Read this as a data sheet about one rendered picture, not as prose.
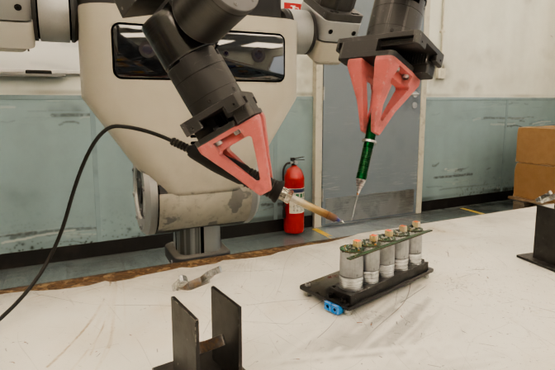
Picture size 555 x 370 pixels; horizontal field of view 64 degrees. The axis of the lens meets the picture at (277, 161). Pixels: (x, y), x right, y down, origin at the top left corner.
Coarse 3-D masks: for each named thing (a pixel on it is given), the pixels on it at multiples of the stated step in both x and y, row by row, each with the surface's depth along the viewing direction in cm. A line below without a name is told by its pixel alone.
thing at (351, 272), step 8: (352, 248) 46; (344, 256) 45; (344, 264) 45; (352, 264) 45; (360, 264) 45; (344, 272) 46; (352, 272) 45; (360, 272) 46; (344, 280) 46; (352, 280) 45; (360, 280) 46; (344, 288) 46; (352, 288) 45; (360, 288) 46
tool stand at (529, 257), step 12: (552, 192) 58; (540, 216) 59; (552, 216) 57; (540, 228) 59; (552, 228) 57; (540, 240) 59; (552, 240) 57; (540, 252) 59; (552, 252) 57; (540, 264) 58; (552, 264) 57
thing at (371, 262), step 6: (372, 252) 47; (378, 252) 47; (366, 258) 47; (372, 258) 47; (378, 258) 47; (366, 264) 47; (372, 264) 47; (378, 264) 48; (366, 270) 47; (372, 270) 47; (378, 270) 48; (366, 276) 47; (372, 276) 47; (378, 276) 48; (366, 282) 47; (372, 282) 47
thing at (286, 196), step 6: (282, 192) 46; (288, 192) 46; (282, 198) 46; (288, 198) 46; (294, 198) 46; (300, 198) 46; (300, 204) 46; (306, 204) 46; (312, 204) 46; (312, 210) 46; (318, 210) 46; (324, 210) 46; (324, 216) 46; (330, 216) 46; (336, 216) 46
